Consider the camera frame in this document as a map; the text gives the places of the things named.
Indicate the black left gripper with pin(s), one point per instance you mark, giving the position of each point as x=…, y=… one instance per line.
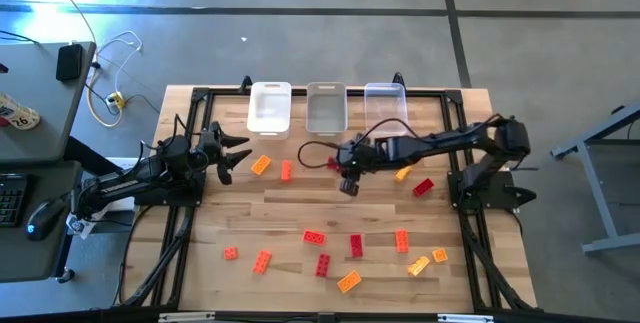
x=215, y=143

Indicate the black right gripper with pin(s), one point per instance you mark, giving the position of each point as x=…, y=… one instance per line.
x=357, y=158

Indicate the yellow toy brick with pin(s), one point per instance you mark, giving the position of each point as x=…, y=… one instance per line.
x=418, y=266
x=402, y=173

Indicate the small orange toy brick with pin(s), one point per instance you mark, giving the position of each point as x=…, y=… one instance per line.
x=230, y=253

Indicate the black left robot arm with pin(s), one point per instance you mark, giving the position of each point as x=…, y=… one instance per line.
x=125, y=183

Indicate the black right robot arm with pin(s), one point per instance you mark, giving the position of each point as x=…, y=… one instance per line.
x=450, y=140

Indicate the white plastic bin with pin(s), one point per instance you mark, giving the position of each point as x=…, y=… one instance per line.
x=270, y=113

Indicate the grey plastic bin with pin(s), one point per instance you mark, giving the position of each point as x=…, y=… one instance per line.
x=326, y=113

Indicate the clear plastic bin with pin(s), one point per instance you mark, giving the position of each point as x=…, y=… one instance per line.
x=385, y=103

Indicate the small yellow-orange toy brick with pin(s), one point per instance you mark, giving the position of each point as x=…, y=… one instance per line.
x=440, y=255

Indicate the white printed plastic bag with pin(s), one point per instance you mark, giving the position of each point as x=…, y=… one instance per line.
x=80, y=225

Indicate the black power brick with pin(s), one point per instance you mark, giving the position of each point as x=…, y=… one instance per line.
x=70, y=62

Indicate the black computer mouse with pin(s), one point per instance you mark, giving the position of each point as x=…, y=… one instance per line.
x=45, y=218

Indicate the grey office desk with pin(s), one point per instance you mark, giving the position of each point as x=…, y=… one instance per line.
x=35, y=73
x=20, y=258

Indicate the white printed package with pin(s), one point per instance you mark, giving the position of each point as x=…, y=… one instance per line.
x=20, y=115

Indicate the black keyboard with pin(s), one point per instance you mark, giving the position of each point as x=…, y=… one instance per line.
x=11, y=198

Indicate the grey metal table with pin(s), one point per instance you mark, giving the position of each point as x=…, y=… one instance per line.
x=600, y=198

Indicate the black aluminium table frame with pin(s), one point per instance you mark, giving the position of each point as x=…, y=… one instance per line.
x=225, y=93

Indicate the black table-level camera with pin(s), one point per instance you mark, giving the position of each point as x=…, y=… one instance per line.
x=326, y=318

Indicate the silver metal bracket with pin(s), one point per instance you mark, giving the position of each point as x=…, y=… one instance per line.
x=185, y=318
x=465, y=318

